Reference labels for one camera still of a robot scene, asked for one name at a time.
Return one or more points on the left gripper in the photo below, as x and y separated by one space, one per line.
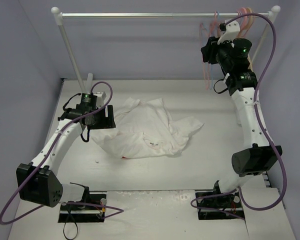
106 118

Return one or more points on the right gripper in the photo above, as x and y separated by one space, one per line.
206 50

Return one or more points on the pink wire hanger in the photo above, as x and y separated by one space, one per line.
203 36

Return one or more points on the white t-shirt red print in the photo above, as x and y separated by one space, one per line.
145 129

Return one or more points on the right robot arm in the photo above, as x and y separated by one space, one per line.
257 155

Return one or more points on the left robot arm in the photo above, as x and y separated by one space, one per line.
38 179

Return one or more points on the white clothes rack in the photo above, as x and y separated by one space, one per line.
59 17

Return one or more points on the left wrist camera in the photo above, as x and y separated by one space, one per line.
101 97

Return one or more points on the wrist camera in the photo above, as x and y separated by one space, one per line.
101 97
231 32

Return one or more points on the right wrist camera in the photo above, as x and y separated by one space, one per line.
231 32

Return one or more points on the blue wire hanger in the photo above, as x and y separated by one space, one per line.
214 30

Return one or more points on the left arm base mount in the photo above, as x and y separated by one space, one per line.
69 213

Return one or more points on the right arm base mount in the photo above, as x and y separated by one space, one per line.
221 207

